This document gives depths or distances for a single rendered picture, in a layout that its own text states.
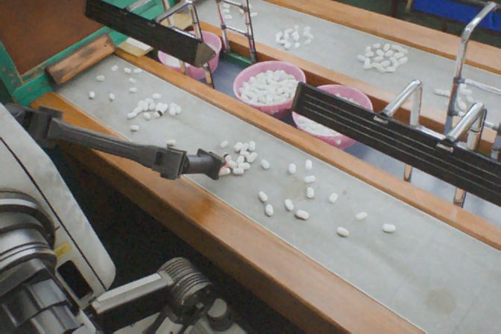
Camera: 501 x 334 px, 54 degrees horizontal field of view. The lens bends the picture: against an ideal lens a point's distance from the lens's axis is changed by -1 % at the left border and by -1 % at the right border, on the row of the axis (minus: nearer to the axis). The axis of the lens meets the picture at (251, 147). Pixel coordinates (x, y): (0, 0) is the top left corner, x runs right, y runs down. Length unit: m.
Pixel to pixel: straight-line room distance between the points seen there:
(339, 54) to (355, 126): 0.85
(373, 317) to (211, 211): 0.53
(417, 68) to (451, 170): 0.87
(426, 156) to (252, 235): 0.52
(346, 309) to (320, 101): 0.49
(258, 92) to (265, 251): 0.71
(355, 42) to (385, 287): 1.09
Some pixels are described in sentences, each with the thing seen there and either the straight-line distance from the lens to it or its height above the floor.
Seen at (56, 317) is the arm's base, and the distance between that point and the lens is 0.63.
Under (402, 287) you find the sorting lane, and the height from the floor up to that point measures 0.74.
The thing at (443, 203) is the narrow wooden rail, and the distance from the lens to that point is 1.43.
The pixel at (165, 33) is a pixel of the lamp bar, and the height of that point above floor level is 1.10.
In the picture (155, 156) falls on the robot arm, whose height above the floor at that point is 0.96.
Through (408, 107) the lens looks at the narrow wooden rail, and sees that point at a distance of 1.70.
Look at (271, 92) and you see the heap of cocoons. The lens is 1.83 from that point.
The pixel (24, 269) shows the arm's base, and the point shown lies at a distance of 0.62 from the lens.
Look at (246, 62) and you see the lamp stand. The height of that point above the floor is 0.71.
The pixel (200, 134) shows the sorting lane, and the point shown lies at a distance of 1.71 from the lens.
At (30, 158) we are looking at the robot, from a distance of 0.71.
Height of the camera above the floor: 1.86
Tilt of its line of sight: 44 degrees down
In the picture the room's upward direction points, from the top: 11 degrees counter-clockwise
